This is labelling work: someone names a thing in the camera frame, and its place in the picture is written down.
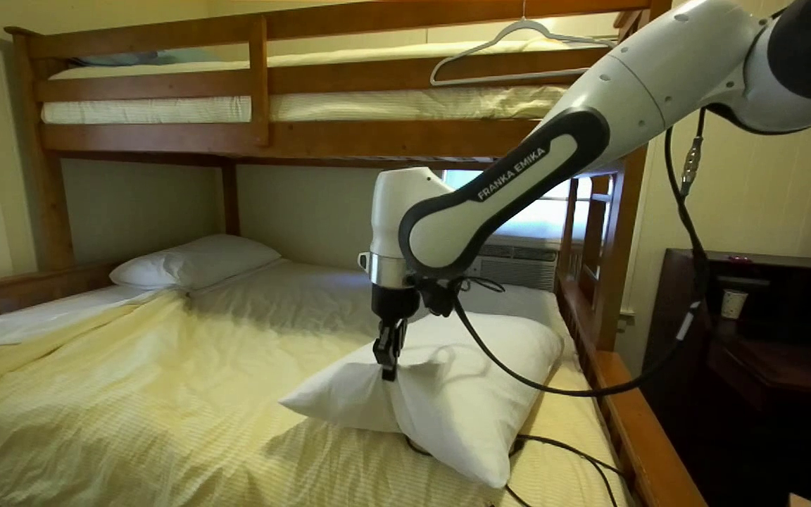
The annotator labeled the dark blue bedding bundle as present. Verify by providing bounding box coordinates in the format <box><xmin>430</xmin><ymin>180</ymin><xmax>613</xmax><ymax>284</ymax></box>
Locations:
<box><xmin>73</xmin><ymin>47</ymin><xmax>188</xmax><ymax>70</ymax></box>

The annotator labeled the large white pillow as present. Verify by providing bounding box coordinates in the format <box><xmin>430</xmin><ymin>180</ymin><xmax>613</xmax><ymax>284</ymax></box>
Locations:
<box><xmin>278</xmin><ymin>311</ymin><xmax>567</xmax><ymax>494</ymax></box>

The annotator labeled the small bare window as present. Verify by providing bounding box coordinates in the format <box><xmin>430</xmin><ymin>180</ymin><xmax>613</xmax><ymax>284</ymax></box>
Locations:
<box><xmin>437</xmin><ymin>165</ymin><xmax>598</xmax><ymax>251</ymax></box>

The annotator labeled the small white pillow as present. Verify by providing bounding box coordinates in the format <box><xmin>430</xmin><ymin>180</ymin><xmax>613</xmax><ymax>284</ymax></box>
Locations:
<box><xmin>108</xmin><ymin>234</ymin><xmax>281</xmax><ymax>294</ymax></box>

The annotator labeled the black cable on mattress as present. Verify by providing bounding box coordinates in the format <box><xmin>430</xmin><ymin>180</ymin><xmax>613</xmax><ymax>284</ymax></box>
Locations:
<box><xmin>502</xmin><ymin>427</ymin><xmax>626</xmax><ymax>507</ymax></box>

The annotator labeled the wooden bunk bed frame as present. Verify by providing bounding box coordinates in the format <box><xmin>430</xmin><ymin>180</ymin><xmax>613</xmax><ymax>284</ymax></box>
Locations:
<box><xmin>0</xmin><ymin>0</ymin><xmax>710</xmax><ymax>507</ymax></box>

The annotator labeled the dark wooden desk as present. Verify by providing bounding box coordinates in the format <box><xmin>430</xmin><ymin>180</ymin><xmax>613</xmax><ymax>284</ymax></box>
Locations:
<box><xmin>643</xmin><ymin>244</ymin><xmax>811</xmax><ymax>507</ymax></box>

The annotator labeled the pale yellow bed blanket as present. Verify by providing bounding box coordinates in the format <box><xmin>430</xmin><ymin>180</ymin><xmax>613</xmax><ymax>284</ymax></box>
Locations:
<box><xmin>0</xmin><ymin>280</ymin><xmax>620</xmax><ymax>507</ymax></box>

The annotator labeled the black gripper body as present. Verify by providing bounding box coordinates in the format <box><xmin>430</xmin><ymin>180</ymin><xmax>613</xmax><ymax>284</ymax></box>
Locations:
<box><xmin>368</xmin><ymin>281</ymin><xmax>425</xmax><ymax>353</ymax></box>

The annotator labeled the white wall heater unit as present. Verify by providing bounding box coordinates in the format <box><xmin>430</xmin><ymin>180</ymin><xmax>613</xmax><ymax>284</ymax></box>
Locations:
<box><xmin>471</xmin><ymin>237</ymin><xmax>563</xmax><ymax>294</ymax></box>

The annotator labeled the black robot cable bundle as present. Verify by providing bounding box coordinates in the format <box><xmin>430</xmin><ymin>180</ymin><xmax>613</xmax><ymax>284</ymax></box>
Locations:
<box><xmin>423</xmin><ymin>108</ymin><xmax>715</xmax><ymax>402</ymax></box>

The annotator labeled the white clothes hanger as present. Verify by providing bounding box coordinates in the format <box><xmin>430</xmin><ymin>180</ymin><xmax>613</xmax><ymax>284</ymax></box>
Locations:
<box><xmin>425</xmin><ymin>20</ymin><xmax>620</xmax><ymax>89</ymax></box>

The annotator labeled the bunk mattress with cream bedding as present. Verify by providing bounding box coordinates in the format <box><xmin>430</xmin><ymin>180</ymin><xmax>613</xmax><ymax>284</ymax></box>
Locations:
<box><xmin>40</xmin><ymin>37</ymin><xmax>620</xmax><ymax>126</ymax></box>

